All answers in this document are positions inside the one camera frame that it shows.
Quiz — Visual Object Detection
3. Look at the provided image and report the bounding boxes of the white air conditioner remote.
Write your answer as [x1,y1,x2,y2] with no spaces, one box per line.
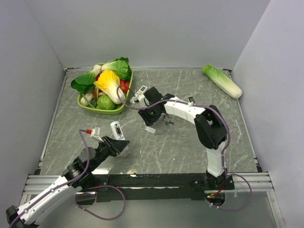
[134,86,148,100]

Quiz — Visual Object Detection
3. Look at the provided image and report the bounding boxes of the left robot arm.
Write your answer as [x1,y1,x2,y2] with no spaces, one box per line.
[6,135,130,228]

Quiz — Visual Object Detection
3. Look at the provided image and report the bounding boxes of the long napa cabbage toy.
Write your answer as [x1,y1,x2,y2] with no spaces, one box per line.
[201,65,242,99]

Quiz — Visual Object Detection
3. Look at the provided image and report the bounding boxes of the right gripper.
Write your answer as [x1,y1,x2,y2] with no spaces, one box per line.
[138,103,162,127]

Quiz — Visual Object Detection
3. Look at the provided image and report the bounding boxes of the yellow napa cabbage toy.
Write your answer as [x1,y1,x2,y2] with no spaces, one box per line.
[94,70,125,105]

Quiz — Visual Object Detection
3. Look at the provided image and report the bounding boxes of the white mushroom toy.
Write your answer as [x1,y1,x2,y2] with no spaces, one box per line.
[80,92,93,106]

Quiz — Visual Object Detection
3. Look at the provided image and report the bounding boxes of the white battery cover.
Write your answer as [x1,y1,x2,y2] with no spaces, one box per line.
[145,126,156,134]

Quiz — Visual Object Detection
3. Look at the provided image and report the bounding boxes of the red tomato toys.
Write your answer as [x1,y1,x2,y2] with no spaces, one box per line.
[120,80,130,94]

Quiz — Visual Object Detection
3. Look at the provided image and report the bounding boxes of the green lettuce toy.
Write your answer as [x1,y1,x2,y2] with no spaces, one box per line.
[102,57,132,81]

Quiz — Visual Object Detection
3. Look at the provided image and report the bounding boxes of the bok choy toy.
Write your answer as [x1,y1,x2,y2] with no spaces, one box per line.
[71,65,102,94]

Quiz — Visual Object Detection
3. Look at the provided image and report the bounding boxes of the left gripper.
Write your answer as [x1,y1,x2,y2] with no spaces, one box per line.
[89,135,129,171]

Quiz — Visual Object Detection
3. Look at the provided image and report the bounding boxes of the green plastic basket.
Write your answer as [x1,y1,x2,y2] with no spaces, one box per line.
[77,63,133,115]

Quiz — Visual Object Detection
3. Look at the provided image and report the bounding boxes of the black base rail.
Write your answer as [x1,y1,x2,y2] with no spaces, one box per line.
[82,173,235,202]

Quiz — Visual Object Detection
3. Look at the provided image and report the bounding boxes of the white remote with coloured buttons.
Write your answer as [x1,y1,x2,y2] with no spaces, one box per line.
[110,121,125,140]

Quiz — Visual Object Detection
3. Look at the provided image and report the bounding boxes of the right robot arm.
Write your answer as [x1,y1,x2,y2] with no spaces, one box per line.
[138,87,228,189]

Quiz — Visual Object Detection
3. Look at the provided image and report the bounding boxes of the slim white remote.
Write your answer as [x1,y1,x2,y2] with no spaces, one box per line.
[188,97,195,103]

